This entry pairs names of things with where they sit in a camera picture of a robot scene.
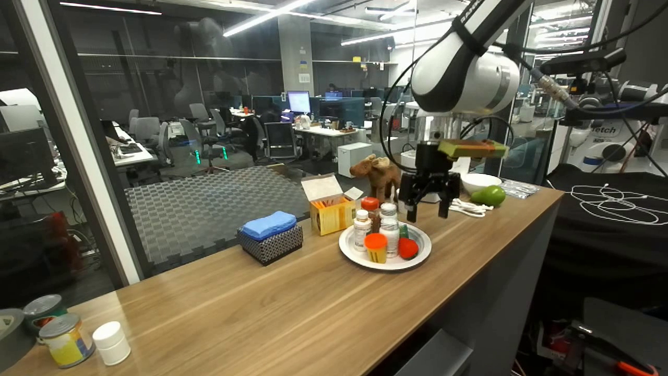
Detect lit computer monitor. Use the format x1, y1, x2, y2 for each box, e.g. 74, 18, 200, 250
287, 91, 313, 118

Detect white bowl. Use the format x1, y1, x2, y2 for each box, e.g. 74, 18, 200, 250
459, 171, 504, 199

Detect white background cabinet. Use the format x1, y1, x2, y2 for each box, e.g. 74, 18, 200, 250
337, 141, 376, 181

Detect orange-capped brown spice jar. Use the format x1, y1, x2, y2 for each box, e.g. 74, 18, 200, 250
360, 195, 385, 235

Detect white paper plate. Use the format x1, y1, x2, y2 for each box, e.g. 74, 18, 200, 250
337, 220, 434, 275

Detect clear plastic bag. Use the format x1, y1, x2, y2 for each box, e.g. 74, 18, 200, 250
502, 179, 541, 203

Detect brown plush bunny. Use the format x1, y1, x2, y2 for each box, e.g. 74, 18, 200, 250
348, 155, 406, 203

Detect white cable loops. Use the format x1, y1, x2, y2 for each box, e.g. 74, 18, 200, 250
568, 183, 668, 231

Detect black office chair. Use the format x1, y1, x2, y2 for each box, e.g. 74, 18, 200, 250
259, 122, 302, 168

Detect yellow orange cardboard box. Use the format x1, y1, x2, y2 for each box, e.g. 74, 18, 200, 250
298, 174, 356, 238

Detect white window frame post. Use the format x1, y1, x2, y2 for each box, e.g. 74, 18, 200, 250
16, 0, 147, 288

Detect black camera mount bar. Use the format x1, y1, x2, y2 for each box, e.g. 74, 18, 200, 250
541, 47, 631, 78

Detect white blue-label pill bottle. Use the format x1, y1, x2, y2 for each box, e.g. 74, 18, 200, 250
351, 208, 373, 250
378, 202, 402, 257

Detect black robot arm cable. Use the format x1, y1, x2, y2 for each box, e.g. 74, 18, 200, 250
499, 0, 668, 143

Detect green fruit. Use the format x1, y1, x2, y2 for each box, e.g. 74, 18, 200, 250
470, 185, 510, 209

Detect white storage box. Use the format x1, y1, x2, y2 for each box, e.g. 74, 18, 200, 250
449, 155, 477, 179

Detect white plastic tub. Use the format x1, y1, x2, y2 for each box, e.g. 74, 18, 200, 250
92, 320, 134, 368

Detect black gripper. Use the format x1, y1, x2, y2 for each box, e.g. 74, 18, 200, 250
397, 141, 464, 226

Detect dark grey floor mat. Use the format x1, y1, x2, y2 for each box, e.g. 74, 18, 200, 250
124, 166, 313, 276

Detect black side table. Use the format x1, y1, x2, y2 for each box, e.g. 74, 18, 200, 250
541, 164, 668, 315

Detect green tin can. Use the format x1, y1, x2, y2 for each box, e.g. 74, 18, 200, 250
20, 292, 72, 337

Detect yellow Play-Doh tub orange lid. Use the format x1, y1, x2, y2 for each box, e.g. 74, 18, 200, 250
363, 232, 391, 265

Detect orange-handled tool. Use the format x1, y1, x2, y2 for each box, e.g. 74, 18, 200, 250
569, 322, 660, 376

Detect blue sponge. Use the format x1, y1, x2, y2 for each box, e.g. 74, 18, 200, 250
239, 209, 300, 243

